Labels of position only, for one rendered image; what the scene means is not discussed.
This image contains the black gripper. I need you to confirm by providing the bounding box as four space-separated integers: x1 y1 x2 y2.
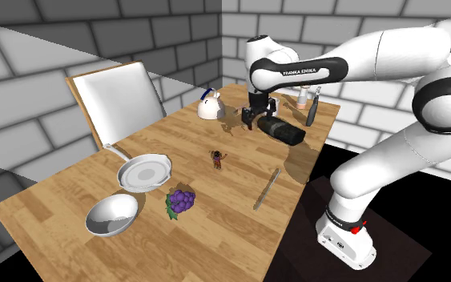
241 91 276 131

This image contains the black cylinder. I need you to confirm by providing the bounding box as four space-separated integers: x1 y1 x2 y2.
256 115 308 147

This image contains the white and tan shaker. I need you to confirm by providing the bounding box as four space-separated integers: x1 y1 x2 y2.
296 85 312 110

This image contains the small red doll figure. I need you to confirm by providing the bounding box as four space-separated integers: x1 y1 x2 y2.
208 149 228 171

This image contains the grey knife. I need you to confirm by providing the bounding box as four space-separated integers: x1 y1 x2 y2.
252 167 282 212

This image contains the purple grape bunch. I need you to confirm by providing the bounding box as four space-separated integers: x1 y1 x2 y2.
164 188 197 221

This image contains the white frying pan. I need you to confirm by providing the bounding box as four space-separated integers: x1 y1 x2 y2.
103 143 173 194

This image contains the white bowl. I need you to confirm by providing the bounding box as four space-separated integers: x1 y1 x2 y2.
84 193 139 238

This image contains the dark robot stand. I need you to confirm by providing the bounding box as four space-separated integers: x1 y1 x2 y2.
263 175 433 282

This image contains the white kettle with blue handle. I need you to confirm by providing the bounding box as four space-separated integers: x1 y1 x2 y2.
196 87 227 121

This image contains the white chair with wooden frame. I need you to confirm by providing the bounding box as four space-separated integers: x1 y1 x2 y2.
64 59 168 151

